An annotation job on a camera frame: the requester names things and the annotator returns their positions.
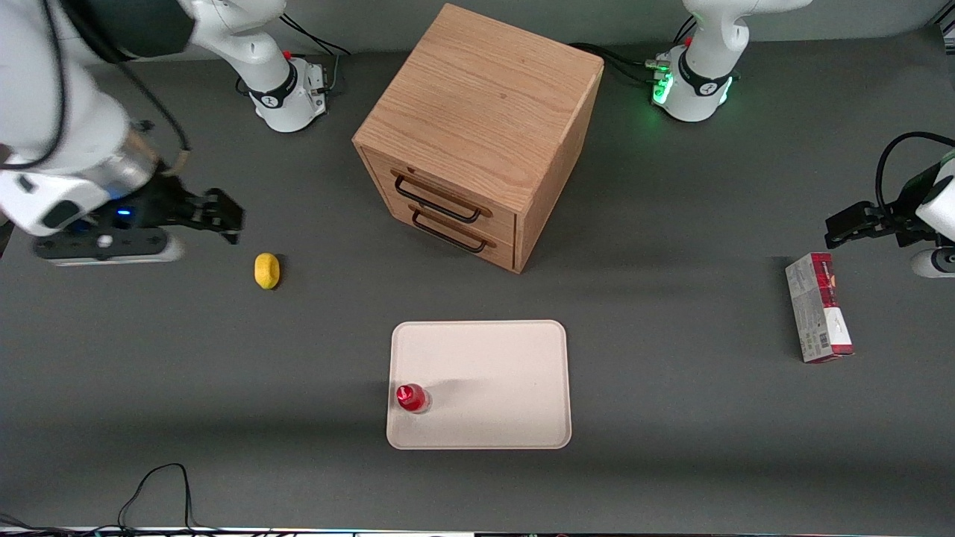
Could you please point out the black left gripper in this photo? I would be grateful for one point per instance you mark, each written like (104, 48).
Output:
(897, 218)

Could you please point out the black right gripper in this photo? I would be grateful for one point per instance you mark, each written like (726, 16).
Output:
(166, 203)

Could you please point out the red coke bottle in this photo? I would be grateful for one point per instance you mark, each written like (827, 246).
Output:
(411, 397)

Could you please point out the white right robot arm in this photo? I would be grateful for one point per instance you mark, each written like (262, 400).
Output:
(45, 112)

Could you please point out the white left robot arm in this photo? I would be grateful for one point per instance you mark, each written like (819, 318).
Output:
(701, 89)

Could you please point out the cream rectangular tray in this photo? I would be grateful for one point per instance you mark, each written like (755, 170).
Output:
(492, 373)

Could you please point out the yellow lemon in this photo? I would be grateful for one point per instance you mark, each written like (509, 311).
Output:
(267, 270)

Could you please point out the grey and red carton box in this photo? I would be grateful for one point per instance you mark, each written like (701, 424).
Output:
(817, 309)

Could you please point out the wooden two-drawer cabinet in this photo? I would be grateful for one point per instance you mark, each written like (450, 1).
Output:
(485, 104)

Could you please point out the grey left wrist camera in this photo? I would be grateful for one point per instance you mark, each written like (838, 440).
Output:
(932, 263)

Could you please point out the aluminium frame rail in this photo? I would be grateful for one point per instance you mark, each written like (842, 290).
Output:
(947, 30)

